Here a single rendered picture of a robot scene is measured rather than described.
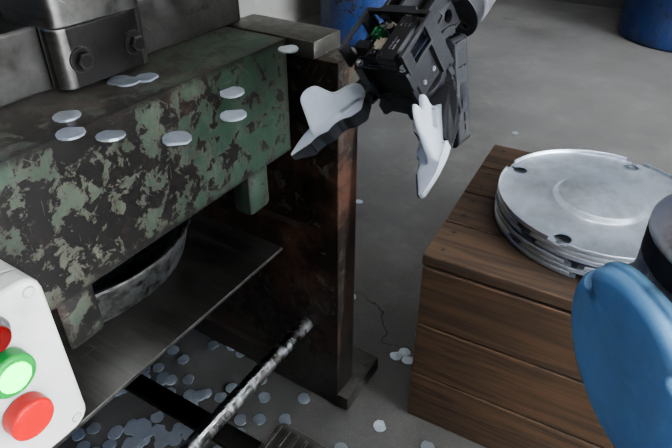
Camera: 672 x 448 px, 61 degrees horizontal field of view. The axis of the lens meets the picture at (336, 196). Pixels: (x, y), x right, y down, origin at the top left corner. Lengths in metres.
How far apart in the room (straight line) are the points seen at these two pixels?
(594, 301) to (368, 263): 1.03
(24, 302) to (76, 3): 0.28
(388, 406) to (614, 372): 0.76
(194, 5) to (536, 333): 0.60
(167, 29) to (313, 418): 0.68
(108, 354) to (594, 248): 0.62
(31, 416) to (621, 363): 0.34
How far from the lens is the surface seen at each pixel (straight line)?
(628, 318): 0.31
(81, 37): 0.57
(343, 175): 0.76
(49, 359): 0.42
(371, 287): 1.27
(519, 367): 0.88
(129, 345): 0.77
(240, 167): 0.67
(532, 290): 0.79
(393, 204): 1.54
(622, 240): 0.84
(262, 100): 0.67
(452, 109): 0.50
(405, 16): 0.51
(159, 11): 0.67
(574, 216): 0.86
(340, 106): 0.55
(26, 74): 0.58
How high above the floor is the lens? 0.85
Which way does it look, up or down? 33 degrees down
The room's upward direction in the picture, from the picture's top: straight up
